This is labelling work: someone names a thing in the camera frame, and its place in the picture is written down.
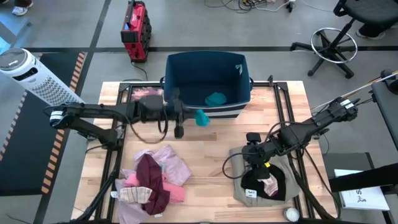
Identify red black tool case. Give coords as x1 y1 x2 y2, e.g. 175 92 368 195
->
120 0 152 63

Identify khaki garment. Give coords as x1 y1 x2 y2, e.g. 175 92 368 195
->
229 146 302 208

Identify white round disc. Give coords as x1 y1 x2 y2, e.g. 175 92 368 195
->
283 207 301 223

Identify lavender garment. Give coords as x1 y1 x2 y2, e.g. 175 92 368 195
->
114 169 150 224

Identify light pink heathered shirt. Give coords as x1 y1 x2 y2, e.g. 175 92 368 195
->
132 144 193 187

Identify black power cable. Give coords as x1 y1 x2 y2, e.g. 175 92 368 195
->
131 61 149 82

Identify pink printed magazine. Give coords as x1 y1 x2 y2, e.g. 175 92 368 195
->
130 86 165 102

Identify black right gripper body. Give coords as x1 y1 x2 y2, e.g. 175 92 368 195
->
241 132 280 171

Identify black garment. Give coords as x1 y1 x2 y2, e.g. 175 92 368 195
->
240 163 287 202

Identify long yellow white rod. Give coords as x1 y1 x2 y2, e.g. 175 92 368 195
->
310 70 398 111

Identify black metal table frame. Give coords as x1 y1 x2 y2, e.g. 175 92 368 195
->
58 74 340 224

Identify white paper sheet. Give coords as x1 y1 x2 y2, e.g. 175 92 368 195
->
334 169 390 211

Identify white tower fan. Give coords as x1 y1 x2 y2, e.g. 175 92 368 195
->
0 47 85 106

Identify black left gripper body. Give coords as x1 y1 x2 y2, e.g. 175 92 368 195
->
167 88 196 139

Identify black slanted beam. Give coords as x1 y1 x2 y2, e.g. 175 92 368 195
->
328 163 398 194

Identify navy white striped fabric basket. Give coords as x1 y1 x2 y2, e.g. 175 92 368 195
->
160 50 254 119

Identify black office chair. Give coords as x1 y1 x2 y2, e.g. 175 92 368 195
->
289 0 398 79

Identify teal cloth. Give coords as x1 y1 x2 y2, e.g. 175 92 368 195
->
193 108 211 128
204 92 228 107

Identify dark side table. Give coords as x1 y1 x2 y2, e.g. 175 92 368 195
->
371 70 398 151

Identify pink white patterned cloth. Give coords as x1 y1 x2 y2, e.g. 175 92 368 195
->
257 174 280 197

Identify beige striped cloth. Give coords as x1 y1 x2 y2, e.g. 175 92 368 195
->
119 185 153 205

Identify maroon garment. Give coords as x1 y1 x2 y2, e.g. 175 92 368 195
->
136 154 171 216

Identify pink garment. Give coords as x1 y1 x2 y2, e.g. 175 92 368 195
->
124 173 187 205

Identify person's shoe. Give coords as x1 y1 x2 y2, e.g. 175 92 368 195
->
11 0 34 16
356 24 386 40

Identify black floor mat striped edge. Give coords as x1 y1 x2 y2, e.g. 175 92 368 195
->
0 52 86 196

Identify tangled floor cables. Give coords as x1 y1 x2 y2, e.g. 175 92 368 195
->
204 0 296 14

